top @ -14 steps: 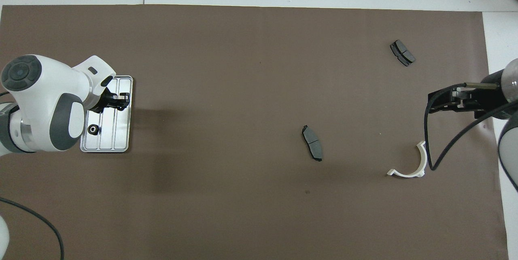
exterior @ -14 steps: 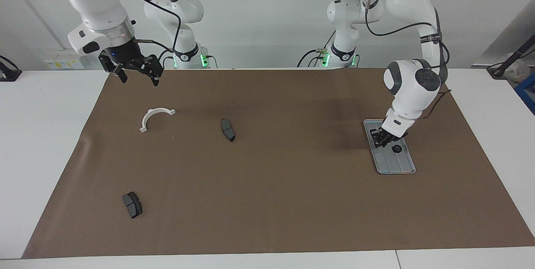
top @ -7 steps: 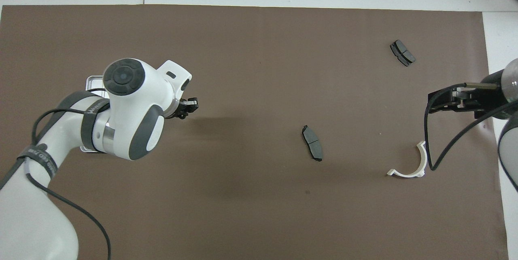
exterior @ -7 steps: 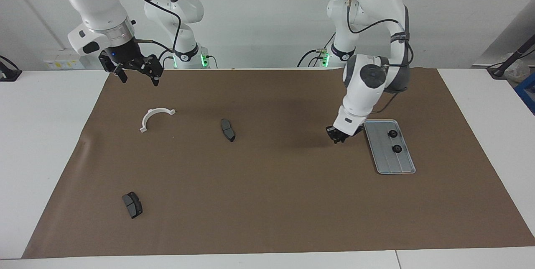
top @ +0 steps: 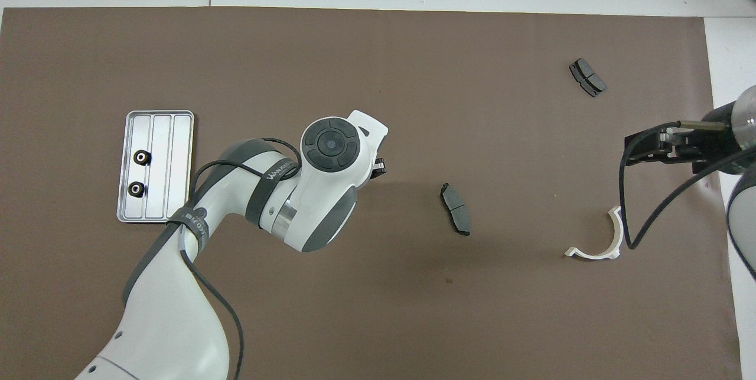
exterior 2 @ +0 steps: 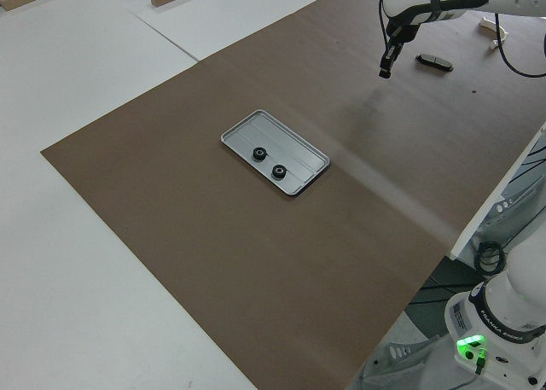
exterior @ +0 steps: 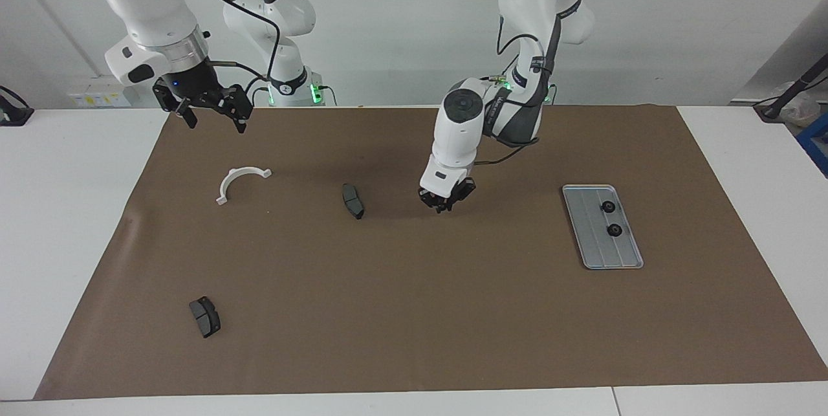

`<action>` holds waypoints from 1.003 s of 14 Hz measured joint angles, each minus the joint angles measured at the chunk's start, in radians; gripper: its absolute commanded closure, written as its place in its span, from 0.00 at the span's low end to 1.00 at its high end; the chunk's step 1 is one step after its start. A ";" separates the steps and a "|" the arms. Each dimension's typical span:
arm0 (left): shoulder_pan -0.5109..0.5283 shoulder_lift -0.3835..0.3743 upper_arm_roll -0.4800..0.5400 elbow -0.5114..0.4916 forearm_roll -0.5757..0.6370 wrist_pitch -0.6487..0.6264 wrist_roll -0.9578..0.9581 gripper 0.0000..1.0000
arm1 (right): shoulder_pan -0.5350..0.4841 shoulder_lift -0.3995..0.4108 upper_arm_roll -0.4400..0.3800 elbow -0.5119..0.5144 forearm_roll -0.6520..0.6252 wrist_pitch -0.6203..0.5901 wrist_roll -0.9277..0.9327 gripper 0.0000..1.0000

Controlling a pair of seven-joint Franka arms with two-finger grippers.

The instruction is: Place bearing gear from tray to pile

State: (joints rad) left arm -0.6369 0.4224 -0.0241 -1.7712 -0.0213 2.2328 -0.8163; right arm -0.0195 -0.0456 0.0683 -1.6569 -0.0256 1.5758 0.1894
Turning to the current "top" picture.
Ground dark grey brake pad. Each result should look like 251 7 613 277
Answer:
569 58 608 98
440 183 472 237

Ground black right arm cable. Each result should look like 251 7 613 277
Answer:
618 121 756 251

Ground white curved plastic bracket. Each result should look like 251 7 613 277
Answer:
565 206 624 261

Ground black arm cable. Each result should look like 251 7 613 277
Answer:
177 137 303 380
618 121 756 251

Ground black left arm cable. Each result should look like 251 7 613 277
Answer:
177 137 303 380

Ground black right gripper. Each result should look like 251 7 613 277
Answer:
625 103 742 174

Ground brown table mat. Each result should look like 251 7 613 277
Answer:
0 7 744 380

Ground silver metal tray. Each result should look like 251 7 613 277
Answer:
116 110 195 224

